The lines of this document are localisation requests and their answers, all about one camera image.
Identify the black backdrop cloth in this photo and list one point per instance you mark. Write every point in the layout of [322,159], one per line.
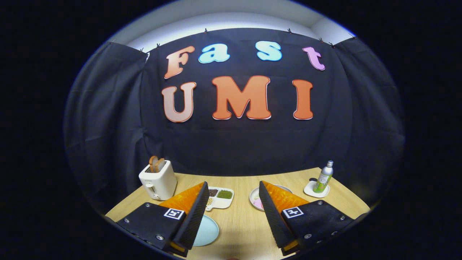
[245,144]

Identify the pile of yellow beans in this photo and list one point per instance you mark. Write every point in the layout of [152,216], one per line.
[209,201]

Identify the pink ham slices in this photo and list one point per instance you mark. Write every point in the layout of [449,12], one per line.
[258,204]

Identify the green label metal bottle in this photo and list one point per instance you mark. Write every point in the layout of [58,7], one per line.
[323,178]

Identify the white food plate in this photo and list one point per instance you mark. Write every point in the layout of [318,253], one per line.
[253,196]

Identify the white toaster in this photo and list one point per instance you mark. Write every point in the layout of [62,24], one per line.
[158,182]

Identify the pile of green beans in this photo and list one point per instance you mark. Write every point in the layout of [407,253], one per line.
[224,194]

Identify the white coaster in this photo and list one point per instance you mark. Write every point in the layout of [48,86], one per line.
[309,189]

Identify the light blue plate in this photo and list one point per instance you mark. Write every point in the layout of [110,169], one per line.
[207,231]

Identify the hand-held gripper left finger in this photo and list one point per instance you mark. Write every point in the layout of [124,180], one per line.
[196,216]

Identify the pile of red beans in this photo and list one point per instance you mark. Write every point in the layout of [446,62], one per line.
[213,192]

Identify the white divided tray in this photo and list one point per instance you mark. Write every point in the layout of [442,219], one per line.
[223,203]

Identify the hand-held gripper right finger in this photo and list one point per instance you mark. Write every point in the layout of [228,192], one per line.
[274,220]

